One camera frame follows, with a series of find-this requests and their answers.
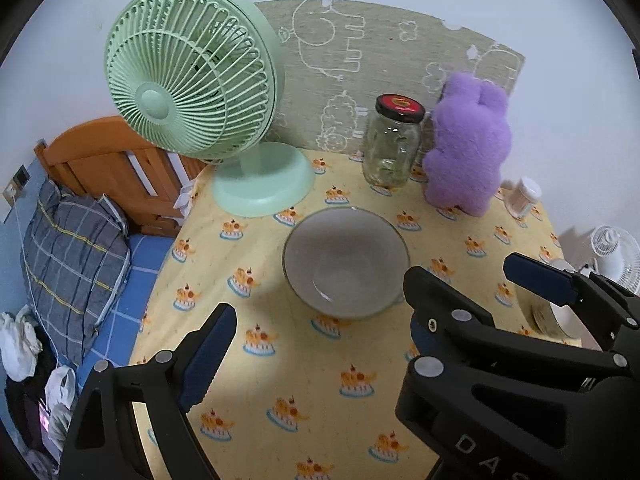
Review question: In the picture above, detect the orange wooden headboard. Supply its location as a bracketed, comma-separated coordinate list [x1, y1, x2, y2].
[34, 116, 205, 237]

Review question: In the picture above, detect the yellow cake pattern tablecloth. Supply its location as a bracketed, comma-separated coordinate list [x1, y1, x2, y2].
[131, 152, 562, 479]

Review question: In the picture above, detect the wall power outlet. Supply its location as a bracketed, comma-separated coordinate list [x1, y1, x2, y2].
[2, 165, 30, 207]

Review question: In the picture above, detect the white plastic bag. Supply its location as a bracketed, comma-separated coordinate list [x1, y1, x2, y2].
[0, 304, 42, 382]

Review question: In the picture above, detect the blue bed sheet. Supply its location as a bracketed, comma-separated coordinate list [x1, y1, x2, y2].
[76, 234, 174, 390]

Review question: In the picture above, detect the purple plush toy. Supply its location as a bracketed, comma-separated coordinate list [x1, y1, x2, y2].
[422, 72, 512, 217]

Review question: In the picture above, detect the blue plaid pillow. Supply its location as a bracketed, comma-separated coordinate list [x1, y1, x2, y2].
[22, 179, 131, 367]

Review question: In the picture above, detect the white standing fan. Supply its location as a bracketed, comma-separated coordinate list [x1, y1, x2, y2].
[560, 224, 639, 294]

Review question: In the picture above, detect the glass jar dark lid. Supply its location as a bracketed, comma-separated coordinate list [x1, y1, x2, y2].
[363, 93, 425, 188]

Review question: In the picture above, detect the green floral bowl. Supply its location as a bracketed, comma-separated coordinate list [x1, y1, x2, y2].
[515, 284, 582, 340]
[282, 207, 410, 320]

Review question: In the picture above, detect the toothpick container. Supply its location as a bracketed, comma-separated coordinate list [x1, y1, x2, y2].
[504, 177, 542, 220]

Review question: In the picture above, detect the green desk fan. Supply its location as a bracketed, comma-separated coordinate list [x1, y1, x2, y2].
[104, 0, 314, 218]

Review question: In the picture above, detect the green elephant pattern mat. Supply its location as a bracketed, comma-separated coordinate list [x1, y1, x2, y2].
[257, 0, 525, 154]

